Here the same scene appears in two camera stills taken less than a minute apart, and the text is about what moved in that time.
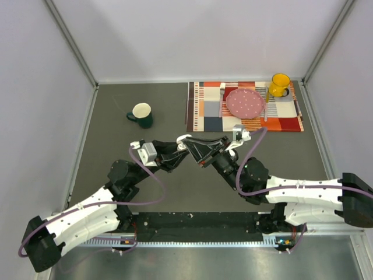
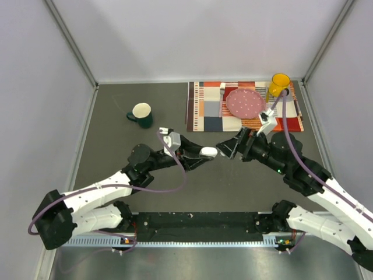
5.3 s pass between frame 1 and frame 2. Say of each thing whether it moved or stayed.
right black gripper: moved
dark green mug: stayed
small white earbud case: moved
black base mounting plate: stayed
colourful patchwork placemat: stayed
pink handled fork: stayed
